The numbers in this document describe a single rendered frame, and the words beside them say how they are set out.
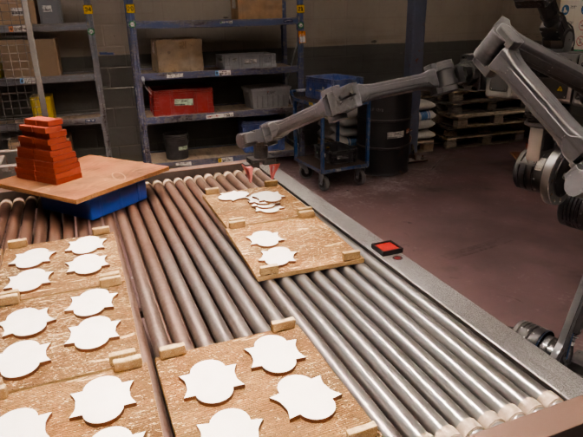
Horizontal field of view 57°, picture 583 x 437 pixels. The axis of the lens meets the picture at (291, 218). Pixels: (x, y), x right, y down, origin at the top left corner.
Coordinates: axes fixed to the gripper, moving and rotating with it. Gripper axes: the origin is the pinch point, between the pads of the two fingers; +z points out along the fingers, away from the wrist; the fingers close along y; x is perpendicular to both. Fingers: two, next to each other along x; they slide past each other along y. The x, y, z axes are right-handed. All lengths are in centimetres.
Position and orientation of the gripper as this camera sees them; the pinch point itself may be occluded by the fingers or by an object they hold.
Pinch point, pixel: (261, 179)
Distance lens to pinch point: 217.6
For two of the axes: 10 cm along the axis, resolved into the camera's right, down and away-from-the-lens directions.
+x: -4.7, -3.4, 8.1
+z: 0.0, 9.2, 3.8
